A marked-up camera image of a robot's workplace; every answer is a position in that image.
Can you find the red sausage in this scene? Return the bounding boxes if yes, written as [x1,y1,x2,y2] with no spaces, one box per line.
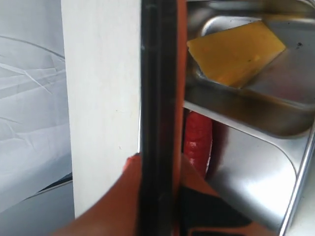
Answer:
[184,111,213,178]

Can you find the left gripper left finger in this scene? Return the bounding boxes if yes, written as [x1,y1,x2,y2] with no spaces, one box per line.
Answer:
[53,153,142,236]

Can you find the stainless steel lunch box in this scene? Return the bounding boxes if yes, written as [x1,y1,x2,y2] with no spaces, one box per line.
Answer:
[185,0,315,236]

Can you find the dark transparent box lid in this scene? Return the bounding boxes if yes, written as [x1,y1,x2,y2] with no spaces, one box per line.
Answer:
[138,0,187,236]

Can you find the yellow cheese wedge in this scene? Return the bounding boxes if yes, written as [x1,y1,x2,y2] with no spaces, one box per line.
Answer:
[187,21,286,88]

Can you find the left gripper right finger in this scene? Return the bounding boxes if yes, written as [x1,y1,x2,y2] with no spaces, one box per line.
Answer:
[174,153,276,236]

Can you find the grey wrinkled backdrop curtain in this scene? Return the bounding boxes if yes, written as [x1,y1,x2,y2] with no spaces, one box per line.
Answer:
[0,0,71,211]

